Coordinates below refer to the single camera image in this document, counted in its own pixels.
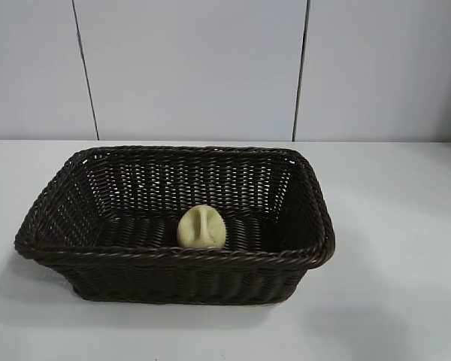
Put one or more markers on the pale yellow egg yolk pastry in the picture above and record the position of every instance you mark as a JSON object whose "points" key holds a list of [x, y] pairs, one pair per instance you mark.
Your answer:
{"points": [[201, 229]]}

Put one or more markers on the dark brown woven basket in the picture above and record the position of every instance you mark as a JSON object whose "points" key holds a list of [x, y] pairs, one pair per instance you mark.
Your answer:
{"points": [[135, 270]]}

